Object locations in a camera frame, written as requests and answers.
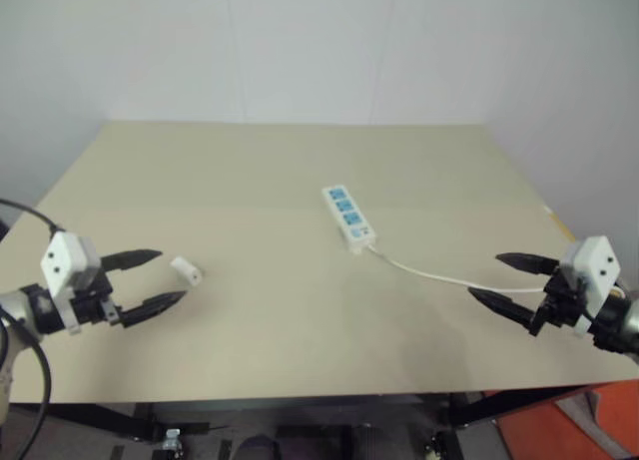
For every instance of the black table frame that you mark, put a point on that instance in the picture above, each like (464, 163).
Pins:
(319, 410)

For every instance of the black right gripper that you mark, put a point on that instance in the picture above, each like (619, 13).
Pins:
(559, 303)

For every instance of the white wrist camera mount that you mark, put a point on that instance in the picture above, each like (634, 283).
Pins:
(591, 270)
(67, 273)

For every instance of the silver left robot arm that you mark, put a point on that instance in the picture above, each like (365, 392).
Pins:
(24, 308)

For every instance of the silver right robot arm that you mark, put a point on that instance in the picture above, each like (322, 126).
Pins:
(619, 325)

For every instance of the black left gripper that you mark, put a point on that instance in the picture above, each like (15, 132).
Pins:
(91, 306)

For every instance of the orange box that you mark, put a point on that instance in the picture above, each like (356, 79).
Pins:
(579, 425)

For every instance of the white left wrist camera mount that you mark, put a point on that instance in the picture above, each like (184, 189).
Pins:
(67, 273)

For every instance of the silver caster wheel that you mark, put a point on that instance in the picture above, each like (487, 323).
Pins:
(171, 437)

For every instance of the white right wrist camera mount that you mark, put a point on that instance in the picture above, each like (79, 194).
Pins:
(591, 270)

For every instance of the dark rounded shape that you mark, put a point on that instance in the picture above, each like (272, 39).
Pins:
(257, 447)

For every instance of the white power strip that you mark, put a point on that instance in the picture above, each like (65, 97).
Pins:
(348, 216)

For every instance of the white plug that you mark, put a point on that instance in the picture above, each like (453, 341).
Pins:
(186, 270)

